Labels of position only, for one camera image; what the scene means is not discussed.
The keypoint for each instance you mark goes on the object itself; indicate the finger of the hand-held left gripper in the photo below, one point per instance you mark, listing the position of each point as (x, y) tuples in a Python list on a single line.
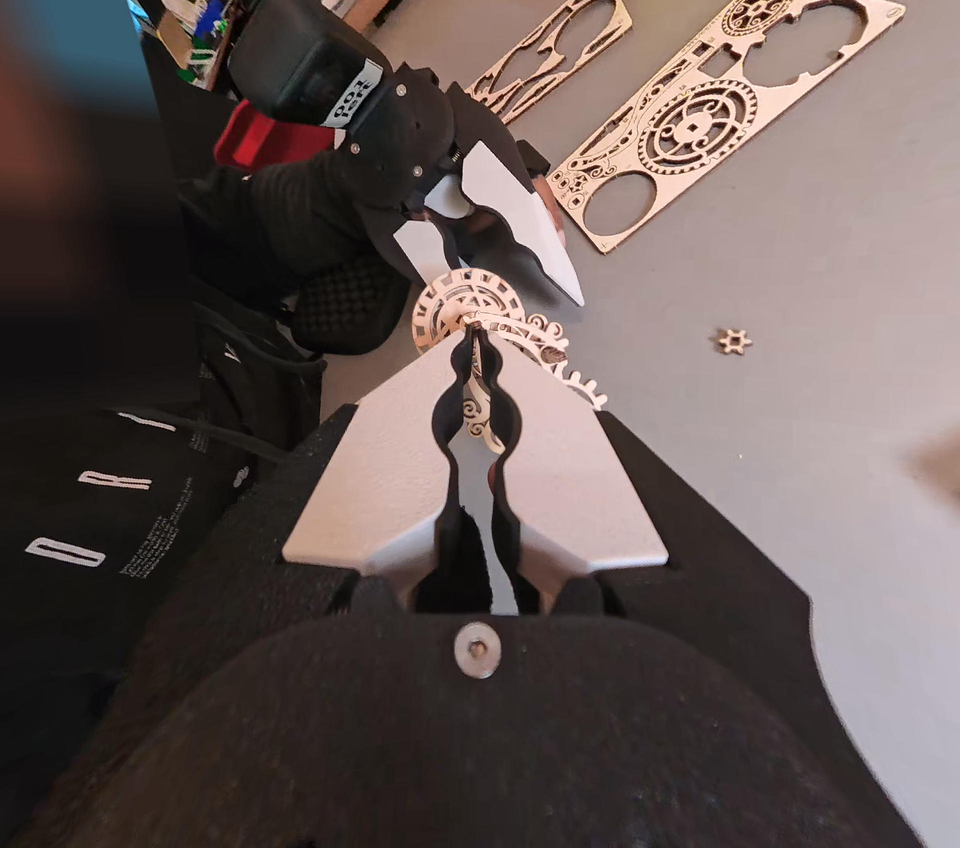
[(424, 248), (517, 203)]

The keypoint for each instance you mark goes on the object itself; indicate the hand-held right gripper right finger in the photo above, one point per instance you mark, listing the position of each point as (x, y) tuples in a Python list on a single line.
[(577, 488)]

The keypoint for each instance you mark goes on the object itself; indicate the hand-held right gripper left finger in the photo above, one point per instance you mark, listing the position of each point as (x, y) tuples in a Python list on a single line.
[(375, 481)]

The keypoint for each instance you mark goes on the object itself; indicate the wooden gear clock assembly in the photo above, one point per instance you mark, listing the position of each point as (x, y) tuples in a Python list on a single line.
[(450, 297)]

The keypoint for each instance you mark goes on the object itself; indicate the person's left forearm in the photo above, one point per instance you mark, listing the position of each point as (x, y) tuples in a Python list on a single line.
[(300, 211)]

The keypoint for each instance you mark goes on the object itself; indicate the grey desk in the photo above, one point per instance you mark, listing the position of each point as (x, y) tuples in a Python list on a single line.
[(787, 413)]

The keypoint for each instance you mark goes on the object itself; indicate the person's left hand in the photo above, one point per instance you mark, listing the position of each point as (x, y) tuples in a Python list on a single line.
[(553, 222)]

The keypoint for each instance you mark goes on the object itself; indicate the black mesh fabric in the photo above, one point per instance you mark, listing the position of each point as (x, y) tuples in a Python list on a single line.
[(352, 308)]

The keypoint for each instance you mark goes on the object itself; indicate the orange folded object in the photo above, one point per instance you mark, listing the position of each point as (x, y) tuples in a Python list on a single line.
[(255, 136)]

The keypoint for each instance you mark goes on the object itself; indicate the small wooden gear piece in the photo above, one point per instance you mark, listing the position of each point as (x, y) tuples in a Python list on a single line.
[(731, 341)]

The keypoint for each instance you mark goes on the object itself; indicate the small plywood parts sheet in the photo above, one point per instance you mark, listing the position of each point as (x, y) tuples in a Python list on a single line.
[(616, 12)]

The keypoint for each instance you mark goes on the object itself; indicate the person's black hoodie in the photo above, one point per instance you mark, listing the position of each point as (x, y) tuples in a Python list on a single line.
[(112, 526)]

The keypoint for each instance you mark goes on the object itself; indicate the large plywood parts sheet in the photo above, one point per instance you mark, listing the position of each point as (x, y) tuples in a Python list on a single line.
[(885, 8)]

